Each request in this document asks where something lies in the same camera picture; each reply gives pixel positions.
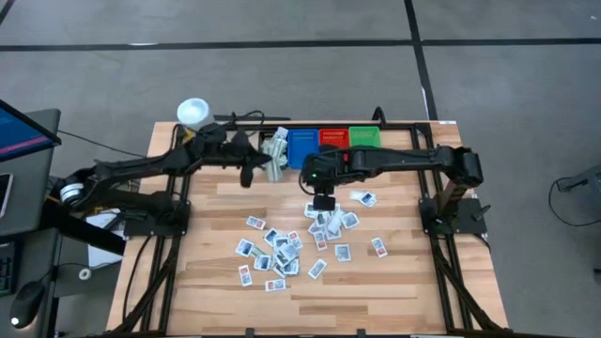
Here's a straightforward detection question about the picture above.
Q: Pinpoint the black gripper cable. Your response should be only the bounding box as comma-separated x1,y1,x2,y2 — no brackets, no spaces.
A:
213,111,267,131
298,161,315,197

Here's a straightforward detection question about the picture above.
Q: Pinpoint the white paper sheet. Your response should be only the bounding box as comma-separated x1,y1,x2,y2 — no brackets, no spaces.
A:
85,213,127,269

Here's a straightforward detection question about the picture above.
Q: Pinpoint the green plastic basket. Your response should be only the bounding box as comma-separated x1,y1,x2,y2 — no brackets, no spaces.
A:
348,125,384,150

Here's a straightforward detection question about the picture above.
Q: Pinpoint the white wipes canister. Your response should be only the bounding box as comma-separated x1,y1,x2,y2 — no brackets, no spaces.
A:
176,97,217,132

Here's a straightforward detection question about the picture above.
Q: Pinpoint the white smartphone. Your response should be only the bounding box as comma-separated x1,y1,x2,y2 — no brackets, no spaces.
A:
0,172,14,220

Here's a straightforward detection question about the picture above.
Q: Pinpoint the black stand bar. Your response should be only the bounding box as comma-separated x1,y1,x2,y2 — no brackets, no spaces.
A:
44,201,128,257

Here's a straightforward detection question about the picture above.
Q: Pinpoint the thin black monitor cable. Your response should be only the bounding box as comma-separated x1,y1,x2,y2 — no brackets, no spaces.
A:
58,129,147,159

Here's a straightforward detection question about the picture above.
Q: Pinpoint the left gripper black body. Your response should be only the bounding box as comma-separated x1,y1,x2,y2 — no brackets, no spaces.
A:
224,149,264,189

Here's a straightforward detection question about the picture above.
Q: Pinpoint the black keyboard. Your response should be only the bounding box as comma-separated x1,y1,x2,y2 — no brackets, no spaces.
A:
0,255,15,298

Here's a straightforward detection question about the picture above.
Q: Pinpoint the blue plastic basket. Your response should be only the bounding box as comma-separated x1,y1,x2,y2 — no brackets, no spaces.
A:
286,129,321,170

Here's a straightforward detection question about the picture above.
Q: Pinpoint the black computer mouse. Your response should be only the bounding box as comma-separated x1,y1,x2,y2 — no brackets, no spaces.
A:
8,280,47,330

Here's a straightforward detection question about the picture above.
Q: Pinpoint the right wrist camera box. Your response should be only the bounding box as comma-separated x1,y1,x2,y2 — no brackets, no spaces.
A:
313,193,337,212

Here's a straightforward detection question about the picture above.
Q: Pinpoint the thin black floor cable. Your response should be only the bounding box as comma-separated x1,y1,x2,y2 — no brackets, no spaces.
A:
547,177,601,229

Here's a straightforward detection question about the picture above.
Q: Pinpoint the grey side desk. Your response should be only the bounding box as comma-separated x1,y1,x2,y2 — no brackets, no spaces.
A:
0,108,62,238

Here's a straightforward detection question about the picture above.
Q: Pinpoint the yellow cable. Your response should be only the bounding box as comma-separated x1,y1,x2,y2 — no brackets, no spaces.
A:
45,187,142,213

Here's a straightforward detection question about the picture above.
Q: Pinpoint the black monitor blue screen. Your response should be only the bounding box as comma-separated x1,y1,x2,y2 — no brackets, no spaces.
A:
0,99,63,163

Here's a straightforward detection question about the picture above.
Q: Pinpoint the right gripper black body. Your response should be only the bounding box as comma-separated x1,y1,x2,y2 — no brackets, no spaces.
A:
300,149,351,196

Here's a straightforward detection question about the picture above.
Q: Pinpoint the red plastic basket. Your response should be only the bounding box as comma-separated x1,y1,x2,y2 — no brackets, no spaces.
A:
318,128,352,151

